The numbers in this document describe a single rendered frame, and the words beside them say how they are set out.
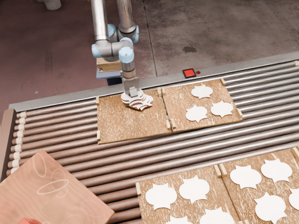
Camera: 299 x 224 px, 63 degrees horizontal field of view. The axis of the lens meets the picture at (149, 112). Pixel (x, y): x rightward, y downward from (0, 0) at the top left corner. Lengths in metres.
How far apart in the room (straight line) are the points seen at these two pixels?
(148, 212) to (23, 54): 3.25
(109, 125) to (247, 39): 2.84
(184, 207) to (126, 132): 0.51
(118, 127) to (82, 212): 0.52
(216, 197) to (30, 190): 0.83
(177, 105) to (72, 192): 0.77
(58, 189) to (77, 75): 2.27
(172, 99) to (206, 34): 2.42
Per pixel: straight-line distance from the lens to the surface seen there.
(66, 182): 1.19
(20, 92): 3.39
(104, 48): 1.35
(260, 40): 3.91
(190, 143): 1.36
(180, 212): 1.18
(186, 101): 1.52
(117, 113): 1.48
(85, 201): 1.13
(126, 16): 1.61
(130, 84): 1.37
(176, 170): 1.27
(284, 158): 1.42
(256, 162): 1.35
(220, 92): 1.61
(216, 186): 1.24
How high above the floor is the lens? 2.06
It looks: 50 degrees down
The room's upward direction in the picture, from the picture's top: 4 degrees counter-clockwise
